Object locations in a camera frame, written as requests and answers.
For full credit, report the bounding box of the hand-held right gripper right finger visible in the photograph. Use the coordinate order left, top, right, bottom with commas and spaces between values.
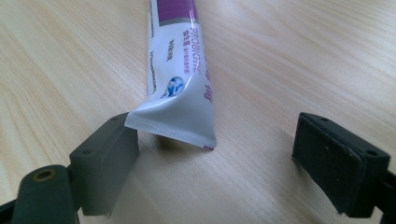
291, 111, 391, 218

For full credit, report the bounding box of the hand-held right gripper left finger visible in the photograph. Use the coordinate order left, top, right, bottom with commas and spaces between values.
68, 112, 140, 217

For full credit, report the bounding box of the white and purple toothpaste tube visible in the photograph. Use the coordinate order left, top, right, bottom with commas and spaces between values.
123, 0, 218, 151

